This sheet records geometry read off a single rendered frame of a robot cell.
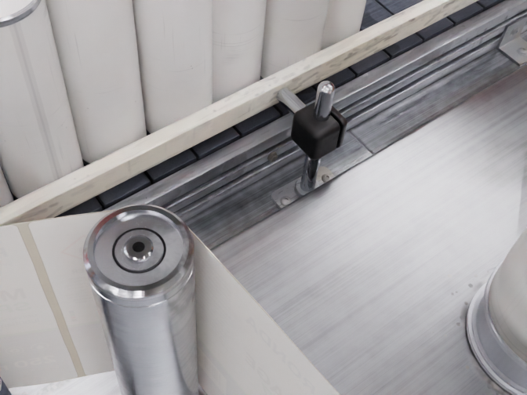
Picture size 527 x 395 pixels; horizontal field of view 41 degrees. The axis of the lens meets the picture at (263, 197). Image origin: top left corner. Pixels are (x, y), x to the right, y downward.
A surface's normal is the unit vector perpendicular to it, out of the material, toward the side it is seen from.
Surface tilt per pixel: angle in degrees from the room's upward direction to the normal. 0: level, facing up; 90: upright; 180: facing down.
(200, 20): 90
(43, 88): 90
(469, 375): 0
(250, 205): 0
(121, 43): 90
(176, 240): 0
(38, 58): 90
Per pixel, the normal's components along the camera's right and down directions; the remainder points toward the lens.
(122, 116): 0.60, 0.67
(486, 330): -0.98, 0.10
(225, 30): -0.07, 0.81
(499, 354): -0.87, 0.37
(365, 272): 0.07, -0.58
